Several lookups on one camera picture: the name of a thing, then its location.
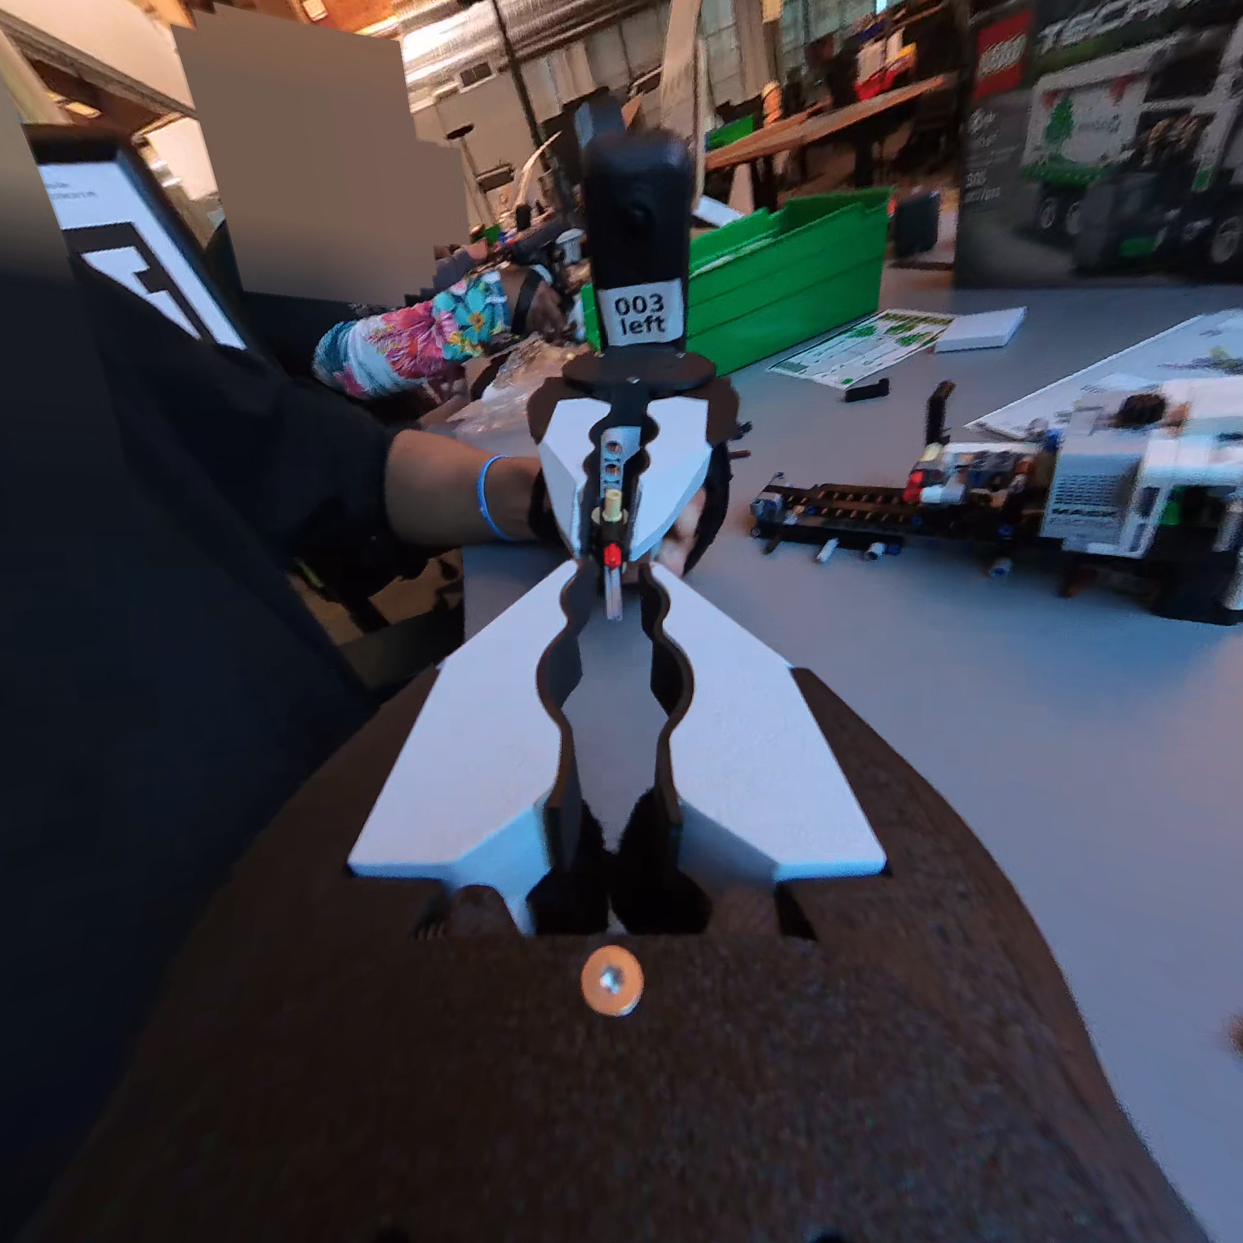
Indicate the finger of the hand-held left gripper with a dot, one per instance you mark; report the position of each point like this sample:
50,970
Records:
676,465
562,476

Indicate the small white box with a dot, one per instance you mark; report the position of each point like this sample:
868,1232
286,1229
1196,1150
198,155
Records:
983,331

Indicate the black lego set box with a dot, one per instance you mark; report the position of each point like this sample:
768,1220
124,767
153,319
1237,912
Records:
1117,127

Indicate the person's left forearm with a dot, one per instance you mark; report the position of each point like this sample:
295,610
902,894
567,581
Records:
437,484

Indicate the sticker sheet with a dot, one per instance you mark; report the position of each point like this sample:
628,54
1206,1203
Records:
854,348

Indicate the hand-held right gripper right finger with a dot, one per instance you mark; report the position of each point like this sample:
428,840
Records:
768,767

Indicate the black angled lego beam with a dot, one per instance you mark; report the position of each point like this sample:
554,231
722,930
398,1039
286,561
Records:
868,389

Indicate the open instruction booklet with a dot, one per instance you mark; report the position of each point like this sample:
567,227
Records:
1165,348

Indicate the person's left hand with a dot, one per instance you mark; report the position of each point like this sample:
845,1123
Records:
684,545

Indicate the white black lego truck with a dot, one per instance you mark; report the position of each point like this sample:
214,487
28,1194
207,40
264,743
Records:
1117,484

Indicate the clear plastic bag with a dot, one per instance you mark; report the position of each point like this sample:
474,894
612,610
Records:
494,388

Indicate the grey black lego gear assembly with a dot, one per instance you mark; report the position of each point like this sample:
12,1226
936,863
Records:
607,455

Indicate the dark cup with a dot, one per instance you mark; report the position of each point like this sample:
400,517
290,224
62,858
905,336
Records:
914,223

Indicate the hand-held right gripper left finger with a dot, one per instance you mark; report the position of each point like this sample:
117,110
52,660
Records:
466,767

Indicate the blue wristband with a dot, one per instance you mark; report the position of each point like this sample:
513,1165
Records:
483,493

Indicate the background wooden table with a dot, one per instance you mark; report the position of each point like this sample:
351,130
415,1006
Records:
826,115

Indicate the black framed marker sign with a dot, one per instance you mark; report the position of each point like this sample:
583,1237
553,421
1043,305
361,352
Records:
105,194

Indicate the black mesh office chair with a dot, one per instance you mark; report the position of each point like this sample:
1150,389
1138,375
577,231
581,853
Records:
418,631

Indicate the green plastic bin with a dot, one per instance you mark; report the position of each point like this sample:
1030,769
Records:
776,282

